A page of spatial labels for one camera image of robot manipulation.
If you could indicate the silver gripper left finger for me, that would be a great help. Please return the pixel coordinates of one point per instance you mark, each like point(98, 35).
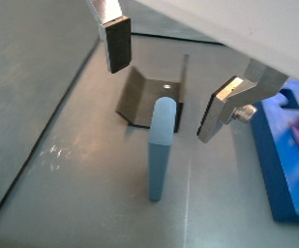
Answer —
point(115, 32)

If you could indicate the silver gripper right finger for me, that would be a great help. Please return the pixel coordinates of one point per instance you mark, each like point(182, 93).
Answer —
point(231, 101)

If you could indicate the light blue two-legged peg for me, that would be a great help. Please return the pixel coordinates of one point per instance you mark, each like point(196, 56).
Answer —
point(159, 144)

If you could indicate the blue shape-sorting board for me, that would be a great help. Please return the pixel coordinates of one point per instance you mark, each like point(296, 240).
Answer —
point(278, 150)

